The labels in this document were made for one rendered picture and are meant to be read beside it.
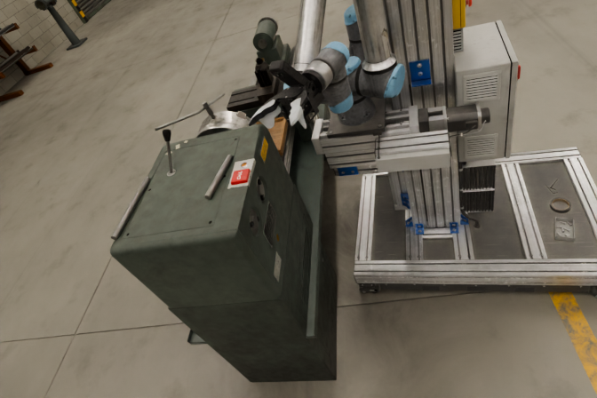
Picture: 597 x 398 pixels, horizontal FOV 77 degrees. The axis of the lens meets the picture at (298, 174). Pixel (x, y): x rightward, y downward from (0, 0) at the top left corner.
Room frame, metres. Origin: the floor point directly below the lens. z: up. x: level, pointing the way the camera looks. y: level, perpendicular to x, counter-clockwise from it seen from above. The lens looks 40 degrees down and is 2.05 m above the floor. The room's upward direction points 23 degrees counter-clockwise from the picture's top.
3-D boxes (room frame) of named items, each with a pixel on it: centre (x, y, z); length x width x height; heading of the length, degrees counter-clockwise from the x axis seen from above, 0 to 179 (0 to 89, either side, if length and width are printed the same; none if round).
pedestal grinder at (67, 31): (9.80, 3.52, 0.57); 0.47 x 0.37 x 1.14; 162
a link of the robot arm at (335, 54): (0.96, -0.20, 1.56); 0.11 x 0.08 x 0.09; 132
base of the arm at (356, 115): (1.24, -0.31, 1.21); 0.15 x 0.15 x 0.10
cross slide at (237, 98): (2.11, 0.01, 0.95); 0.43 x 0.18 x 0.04; 70
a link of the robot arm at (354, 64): (1.23, -0.32, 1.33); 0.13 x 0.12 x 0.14; 42
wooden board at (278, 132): (1.77, 0.15, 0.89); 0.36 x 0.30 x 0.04; 70
